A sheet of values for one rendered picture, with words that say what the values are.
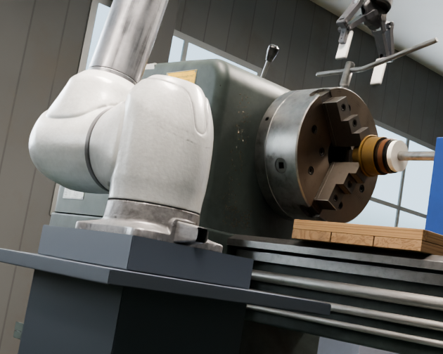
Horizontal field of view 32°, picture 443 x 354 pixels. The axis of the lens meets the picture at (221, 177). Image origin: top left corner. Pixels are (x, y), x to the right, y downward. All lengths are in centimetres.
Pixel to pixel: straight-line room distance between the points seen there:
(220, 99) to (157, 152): 54
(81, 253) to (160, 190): 15
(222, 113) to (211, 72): 10
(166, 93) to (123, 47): 23
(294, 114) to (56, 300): 72
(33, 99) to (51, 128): 329
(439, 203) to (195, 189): 55
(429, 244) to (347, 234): 16
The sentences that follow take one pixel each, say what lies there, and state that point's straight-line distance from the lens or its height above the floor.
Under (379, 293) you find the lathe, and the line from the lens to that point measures 145.
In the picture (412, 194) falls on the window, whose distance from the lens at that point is 744.
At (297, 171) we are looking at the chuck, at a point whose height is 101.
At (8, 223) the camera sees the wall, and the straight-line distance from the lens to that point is 459.
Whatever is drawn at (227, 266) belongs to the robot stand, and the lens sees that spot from 120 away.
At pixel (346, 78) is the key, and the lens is 185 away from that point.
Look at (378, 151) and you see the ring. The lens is 166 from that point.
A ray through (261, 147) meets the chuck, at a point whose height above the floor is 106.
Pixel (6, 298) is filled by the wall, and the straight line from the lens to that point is 464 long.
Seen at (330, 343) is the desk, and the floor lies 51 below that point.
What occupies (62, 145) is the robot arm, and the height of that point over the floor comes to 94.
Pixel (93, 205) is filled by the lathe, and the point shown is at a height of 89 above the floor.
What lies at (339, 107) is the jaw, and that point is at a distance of 169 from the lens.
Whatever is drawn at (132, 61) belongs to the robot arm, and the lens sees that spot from 143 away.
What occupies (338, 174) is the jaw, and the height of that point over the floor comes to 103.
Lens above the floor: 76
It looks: 8 degrees up
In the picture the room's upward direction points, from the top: 10 degrees clockwise
